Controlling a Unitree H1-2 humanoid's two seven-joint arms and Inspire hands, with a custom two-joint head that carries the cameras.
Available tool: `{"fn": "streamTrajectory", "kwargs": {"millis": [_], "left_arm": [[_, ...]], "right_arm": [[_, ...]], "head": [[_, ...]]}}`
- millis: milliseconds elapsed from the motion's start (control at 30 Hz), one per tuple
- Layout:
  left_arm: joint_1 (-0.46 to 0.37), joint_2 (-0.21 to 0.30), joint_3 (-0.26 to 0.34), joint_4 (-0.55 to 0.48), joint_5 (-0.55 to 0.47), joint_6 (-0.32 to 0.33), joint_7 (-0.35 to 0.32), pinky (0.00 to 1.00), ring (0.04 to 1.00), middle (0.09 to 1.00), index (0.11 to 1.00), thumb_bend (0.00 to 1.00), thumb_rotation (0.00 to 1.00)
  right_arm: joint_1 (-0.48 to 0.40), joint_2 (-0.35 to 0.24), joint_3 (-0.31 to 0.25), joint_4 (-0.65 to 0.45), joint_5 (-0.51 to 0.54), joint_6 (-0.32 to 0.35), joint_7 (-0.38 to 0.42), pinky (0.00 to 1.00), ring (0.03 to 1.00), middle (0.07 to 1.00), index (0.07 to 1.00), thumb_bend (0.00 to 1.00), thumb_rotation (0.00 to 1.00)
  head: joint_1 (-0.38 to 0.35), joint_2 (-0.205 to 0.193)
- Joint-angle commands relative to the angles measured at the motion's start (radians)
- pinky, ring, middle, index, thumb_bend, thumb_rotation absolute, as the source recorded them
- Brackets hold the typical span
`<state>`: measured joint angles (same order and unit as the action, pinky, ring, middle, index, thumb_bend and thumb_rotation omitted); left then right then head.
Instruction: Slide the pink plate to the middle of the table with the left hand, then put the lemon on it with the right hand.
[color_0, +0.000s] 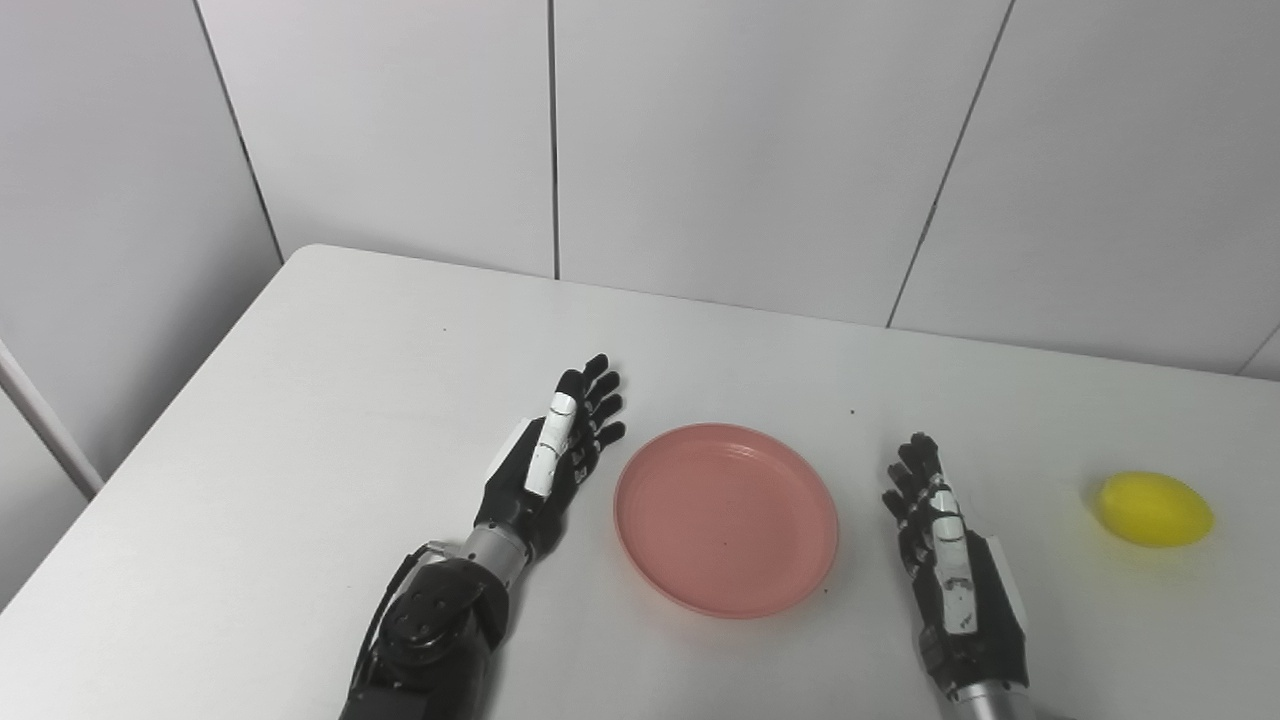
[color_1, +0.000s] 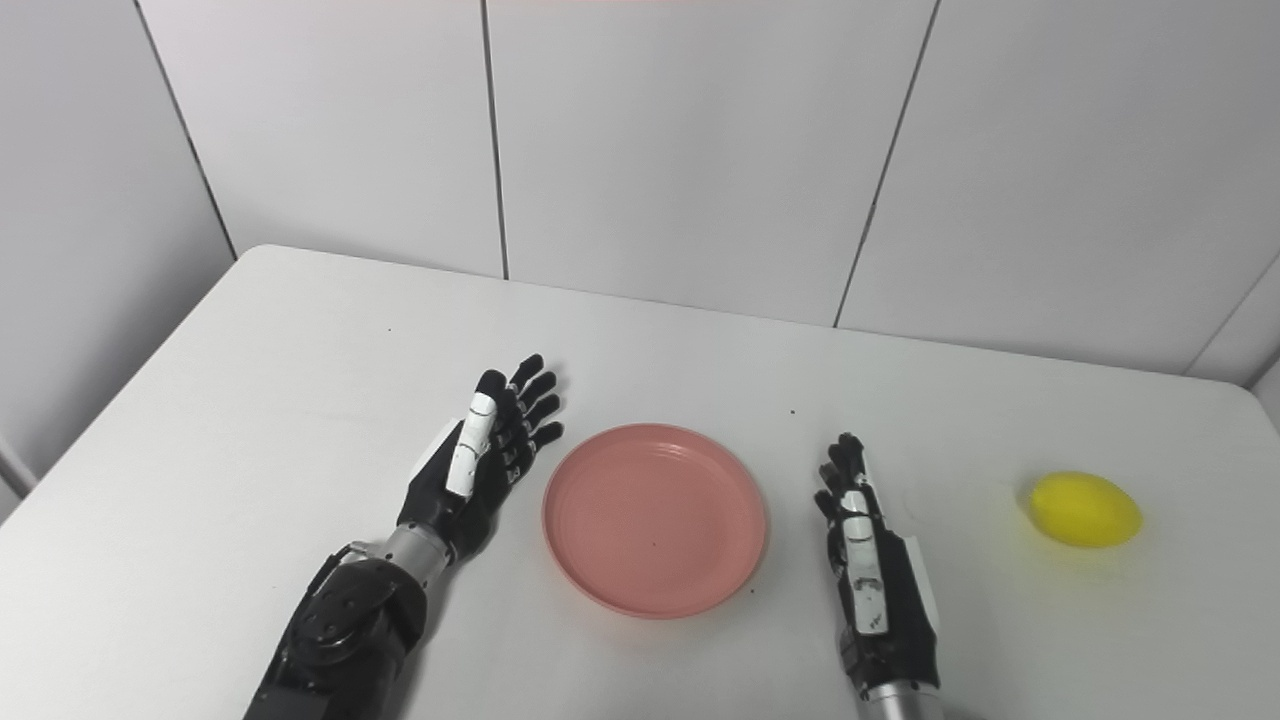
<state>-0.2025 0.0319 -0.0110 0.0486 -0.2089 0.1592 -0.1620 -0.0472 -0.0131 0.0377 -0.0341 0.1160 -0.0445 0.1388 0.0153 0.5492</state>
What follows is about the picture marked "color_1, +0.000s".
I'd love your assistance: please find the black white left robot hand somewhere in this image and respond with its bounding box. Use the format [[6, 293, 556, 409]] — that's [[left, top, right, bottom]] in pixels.
[[397, 354, 565, 563]]

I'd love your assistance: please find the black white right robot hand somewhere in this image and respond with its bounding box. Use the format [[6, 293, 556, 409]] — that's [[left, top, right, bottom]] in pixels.
[[813, 433, 943, 693]]

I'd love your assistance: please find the pink plastic plate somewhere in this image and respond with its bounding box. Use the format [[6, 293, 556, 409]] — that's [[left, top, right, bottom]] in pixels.
[[542, 423, 770, 620]]

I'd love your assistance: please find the yellow lemon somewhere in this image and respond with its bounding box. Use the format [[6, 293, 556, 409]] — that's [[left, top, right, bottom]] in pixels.
[[1029, 471, 1144, 549]]

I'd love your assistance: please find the white wall corner post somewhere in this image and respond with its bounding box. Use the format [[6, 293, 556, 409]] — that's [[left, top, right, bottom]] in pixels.
[[0, 435, 39, 498]]

